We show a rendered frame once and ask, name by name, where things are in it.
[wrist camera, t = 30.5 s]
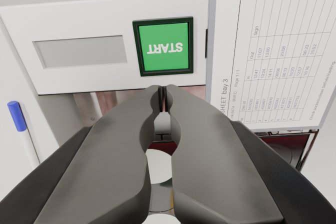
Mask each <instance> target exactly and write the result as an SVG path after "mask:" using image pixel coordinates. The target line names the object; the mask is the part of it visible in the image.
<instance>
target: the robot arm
mask: <svg viewBox="0 0 336 224"><path fill-rule="evenodd" d="M163 105H165V112H168V114H169V115H170V127H171V138H172V140H173V141H174V142H175V143H176V145H177V148H176V150H175V152H174V153H173V154H172V156H171V172H172V190H173V206H174V214H175V217H176V218H177V220H178V221H179V222H180V223H182V224H336V209H335V208H334V207H333V206H332V204H331V203H330V202H329V201H328V200H327V199H326V198H325V197H324V195H323V194H322V193H321V192H320V191H319V190H318V189H317V188H316V187H315V186H314V185H313V184H312V183H311V182H310V181H309V180H308V179H307V178H306V177H305V176H304V175H303V174H302V173H300V172H299V171H298V170H297V169H296V168H295V167H294V166H292V165H291V164H290V163H289V162H288V161H287V160H285V159H284V158H283V157H282V156H281V155H279V154H278V153H277V152H276V151H275V150H274V149H272V148H271V147H270V146H269V145H268V144H266V143H265V142H264V141H263V140H262V139H261V138H259V137H258V136H257V135H256V134H255V133H253V132H252V131H251V130H250V129H249V128H248V127H246V126H245V125H244V124H243V123H242V122H241V121H239V120H236V121H232V120H231V119H230V118H228V117H227V116H226V115H225V114H224V113H223V112H221V111H220V110H219V109H217V108H216V107H215V106H213V105H211V104H210V103H208V102H207V101H205V100H203V99H201V98H199V97H197V96H195V95H193V94H191V93H190V92H188V91H186V90H184V89H182V88H180V87H178V86H176V85H174V84H168V85H167V86H161V85H151V86H149V87H147V88H146V89H144V90H142V91H140V92H139V93H137V94H135V95H133V96H132V97H130V98H128V99H126V100H125V101H123V102H121V103H120V104H118V105H116V106H115V107H113V108H112V109H111V110H109V111H108V112H107V113H105V114H104V115H103V116H102V117H101V118H100V119H99V120H97V121H96V122H95V123H94V124H93V125H92V126H83V127H82V128H81V129H80V130H79V131H78V132H76V133H75V134H74V135H73V136H72V137H71V138H70V139H68V140H67V141H66V142H65V143H64V144H63V145H62V146H60V147H59V148H58V149H57V150H56V151H55V152H53V153H52V154H51V155H50V156H49V157H48V158H47V159H45V160H44V161H43V162H42V163H41V164H40V165H39V166H37V167H36V168H35V169H34V170H33V171H32V172H31V173H29V174H28V175H27V176H26V177H25V178H24V179H23V180H22V181H21V182H19V183H18V184H17V185H16V186H15V187H14V188H13V189H12V190H11V191H10V192H9V193H8V194H7V195H6V196H5V197H4V198H3V199H2V200H1V201H0V224H142V223H143V222H144V221H145V220H146V219H147V217H148V214H149V209H150V199H151V190H152V186H151V179H150V172H149V165H148V158H147V155H146V151H147V149H148V147H149V146H150V144H151V143H152V142H153V141H154V140H155V138H156V135H155V125H154V121H155V119H156V117H157V116H158V115H159V114H160V113H162V112H163Z"/></svg>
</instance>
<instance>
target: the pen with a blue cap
mask: <svg viewBox="0 0 336 224"><path fill-rule="evenodd" d="M7 107H8V109H9V112H10V114H11V117H12V119H13V122H14V124H15V127H16V130H17V132H18V135H19V137H20V140H21V142H22V145H23V147H24V150H25V152H26V155H27V158H28V160H29V163H30V165H31V168H32V170H34V169H35V168H36V167H38V166H39V165H40V163H39V160H38V157H37V154H36V152H35V149H34V146H33V143H32V140H31V138H30V135H29V132H28V129H27V126H26V123H25V121H24V118H23V115H22V112H21V109H20V107H19V104H18V102H17V101H10V102H8V103H7Z"/></svg>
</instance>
